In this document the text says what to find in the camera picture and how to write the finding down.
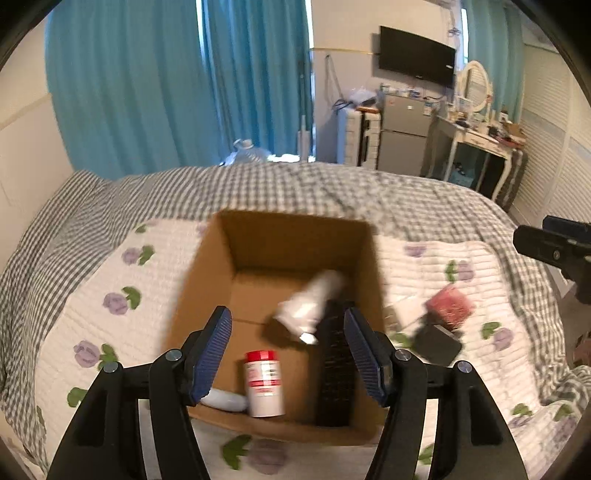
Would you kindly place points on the white rounded object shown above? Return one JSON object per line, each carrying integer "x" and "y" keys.
{"x": 226, "y": 400}

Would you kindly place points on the oval white mirror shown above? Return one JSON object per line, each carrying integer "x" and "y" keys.
{"x": 475, "y": 86}

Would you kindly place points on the grey mini fridge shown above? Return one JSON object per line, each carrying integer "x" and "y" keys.
{"x": 402, "y": 134}

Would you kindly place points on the floral quilted blanket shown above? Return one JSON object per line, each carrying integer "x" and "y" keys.
{"x": 115, "y": 323}

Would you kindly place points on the red patterned box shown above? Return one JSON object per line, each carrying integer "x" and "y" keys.
{"x": 450, "y": 305}

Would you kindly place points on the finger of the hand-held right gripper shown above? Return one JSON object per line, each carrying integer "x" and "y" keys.
{"x": 549, "y": 251}

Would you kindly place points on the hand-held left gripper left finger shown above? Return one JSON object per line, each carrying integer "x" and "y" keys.
{"x": 213, "y": 355}

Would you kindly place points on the white dressing table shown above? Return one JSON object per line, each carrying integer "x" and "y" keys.
{"x": 475, "y": 152}

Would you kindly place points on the brown cardboard box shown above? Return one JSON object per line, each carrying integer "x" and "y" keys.
{"x": 286, "y": 295}

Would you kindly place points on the white louvred wardrobe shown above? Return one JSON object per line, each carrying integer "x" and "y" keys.
{"x": 554, "y": 138}

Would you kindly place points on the grey checked bed sheet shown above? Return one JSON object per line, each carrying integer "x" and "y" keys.
{"x": 295, "y": 184}

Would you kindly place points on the teal curtain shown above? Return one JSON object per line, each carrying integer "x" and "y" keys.
{"x": 152, "y": 83}

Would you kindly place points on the black square box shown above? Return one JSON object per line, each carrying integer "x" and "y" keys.
{"x": 437, "y": 345}

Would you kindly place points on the white tube bottle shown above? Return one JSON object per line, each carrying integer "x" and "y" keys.
{"x": 310, "y": 302}

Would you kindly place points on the white tiled cabinet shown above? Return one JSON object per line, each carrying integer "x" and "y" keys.
{"x": 361, "y": 137}

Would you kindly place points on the black remote control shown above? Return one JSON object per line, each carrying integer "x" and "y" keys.
{"x": 336, "y": 364}

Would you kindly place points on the wall-mounted black television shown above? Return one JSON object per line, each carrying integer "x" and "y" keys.
{"x": 416, "y": 54}

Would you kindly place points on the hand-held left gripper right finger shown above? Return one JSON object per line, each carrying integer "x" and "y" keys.
{"x": 364, "y": 355}

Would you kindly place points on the clear water jug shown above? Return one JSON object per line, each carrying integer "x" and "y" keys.
{"x": 247, "y": 152}

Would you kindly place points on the red-capped white bottle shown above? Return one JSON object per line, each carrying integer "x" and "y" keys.
{"x": 263, "y": 384}

